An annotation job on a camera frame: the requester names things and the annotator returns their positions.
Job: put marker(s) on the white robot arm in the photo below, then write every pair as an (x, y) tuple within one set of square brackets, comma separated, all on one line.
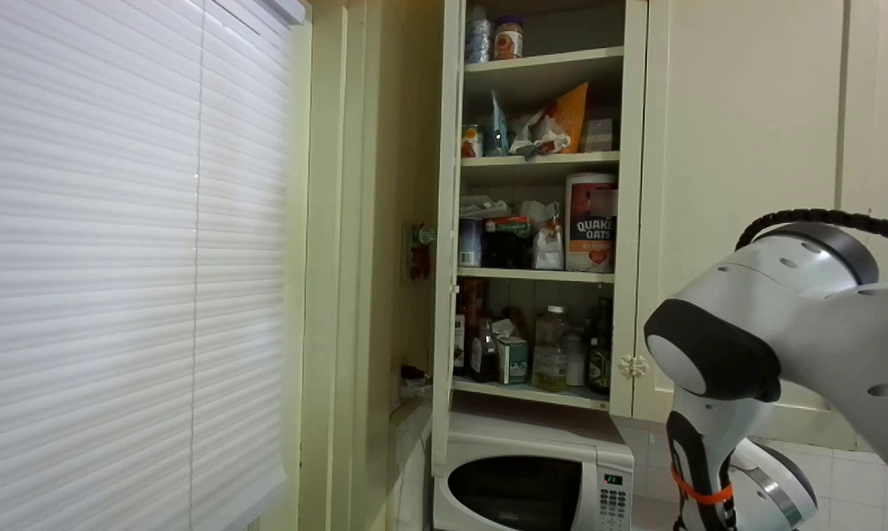
[(797, 305)]

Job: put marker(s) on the oatmeal canister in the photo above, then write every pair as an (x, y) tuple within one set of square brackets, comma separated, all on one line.
[(590, 223)]

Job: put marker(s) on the cream open pantry cabinet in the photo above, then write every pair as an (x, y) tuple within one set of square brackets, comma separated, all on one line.
[(503, 207)]

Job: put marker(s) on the white microwave oven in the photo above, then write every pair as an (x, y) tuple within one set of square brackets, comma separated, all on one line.
[(536, 485)]

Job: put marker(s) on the white window blind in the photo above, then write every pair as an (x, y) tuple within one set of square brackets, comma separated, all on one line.
[(143, 189)]

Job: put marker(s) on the white cabinet door latch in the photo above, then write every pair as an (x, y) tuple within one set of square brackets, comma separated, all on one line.
[(632, 366)]

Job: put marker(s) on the orange snack bag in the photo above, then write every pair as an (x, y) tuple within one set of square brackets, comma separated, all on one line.
[(568, 118)]

